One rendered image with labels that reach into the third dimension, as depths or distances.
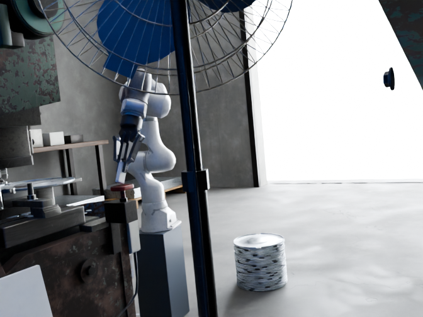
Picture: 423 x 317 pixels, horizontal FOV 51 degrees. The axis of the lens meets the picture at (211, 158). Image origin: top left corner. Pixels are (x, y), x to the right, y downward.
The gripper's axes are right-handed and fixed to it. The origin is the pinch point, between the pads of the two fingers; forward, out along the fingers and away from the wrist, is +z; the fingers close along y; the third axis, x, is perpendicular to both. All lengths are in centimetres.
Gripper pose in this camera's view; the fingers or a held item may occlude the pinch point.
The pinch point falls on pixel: (121, 172)
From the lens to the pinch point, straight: 152.4
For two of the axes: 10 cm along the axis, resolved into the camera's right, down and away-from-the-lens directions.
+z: -1.3, 9.5, -2.8
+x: -4.9, -3.1, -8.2
